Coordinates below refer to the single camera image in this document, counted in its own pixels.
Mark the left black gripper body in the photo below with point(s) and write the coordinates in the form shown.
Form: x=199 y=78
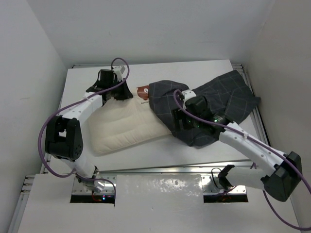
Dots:
x=119 y=92

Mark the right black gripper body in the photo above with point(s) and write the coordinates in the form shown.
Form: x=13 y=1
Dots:
x=188 y=122

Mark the cream pillow with bear print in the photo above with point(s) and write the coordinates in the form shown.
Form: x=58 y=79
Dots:
x=123 y=123

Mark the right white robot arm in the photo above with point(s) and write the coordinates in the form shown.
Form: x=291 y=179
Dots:
x=278 y=173

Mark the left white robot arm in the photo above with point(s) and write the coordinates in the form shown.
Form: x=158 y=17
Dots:
x=64 y=139

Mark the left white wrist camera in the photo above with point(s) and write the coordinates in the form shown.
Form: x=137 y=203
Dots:
x=118 y=71

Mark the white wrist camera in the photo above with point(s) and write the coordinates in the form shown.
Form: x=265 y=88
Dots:
x=188 y=94
x=118 y=71

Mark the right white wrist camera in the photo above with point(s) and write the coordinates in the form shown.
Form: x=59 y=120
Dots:
x=188 y=94

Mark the aluminium frame rails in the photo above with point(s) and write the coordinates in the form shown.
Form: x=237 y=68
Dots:
x=224 y=87

